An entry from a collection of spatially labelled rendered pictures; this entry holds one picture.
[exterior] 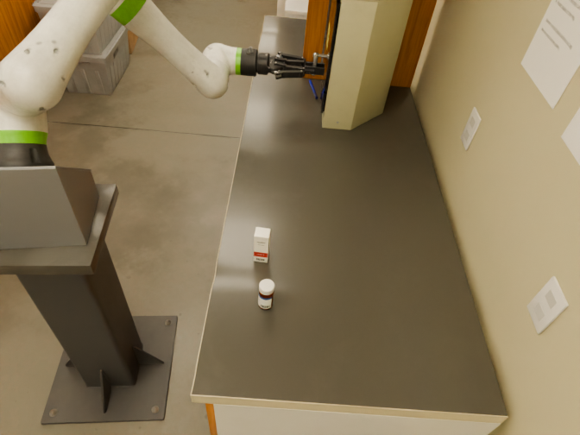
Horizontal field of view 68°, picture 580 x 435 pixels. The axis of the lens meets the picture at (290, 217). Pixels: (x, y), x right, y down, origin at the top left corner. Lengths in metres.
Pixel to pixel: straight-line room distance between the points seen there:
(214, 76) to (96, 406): 1.40
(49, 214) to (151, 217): 1.46
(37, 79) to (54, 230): 0.40
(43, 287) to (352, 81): 1.20
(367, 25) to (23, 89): 0.99
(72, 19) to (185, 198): 1.73
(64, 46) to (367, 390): 1.02
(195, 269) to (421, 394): 1.55
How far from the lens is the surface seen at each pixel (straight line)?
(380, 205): 1.42
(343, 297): 1.16
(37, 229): 1.30
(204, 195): 2.75
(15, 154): 1.23
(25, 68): 1.10
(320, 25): 1.91
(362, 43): 1.55
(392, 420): 1.12
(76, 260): 1.29
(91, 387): 2.13
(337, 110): 1.66
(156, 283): 2.35
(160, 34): 1.45
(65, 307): 1.59
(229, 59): 1.61
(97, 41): 3.56
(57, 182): 1.16
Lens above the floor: 1.89
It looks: 46 degrees down
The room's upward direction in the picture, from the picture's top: 6 degrees clockwise
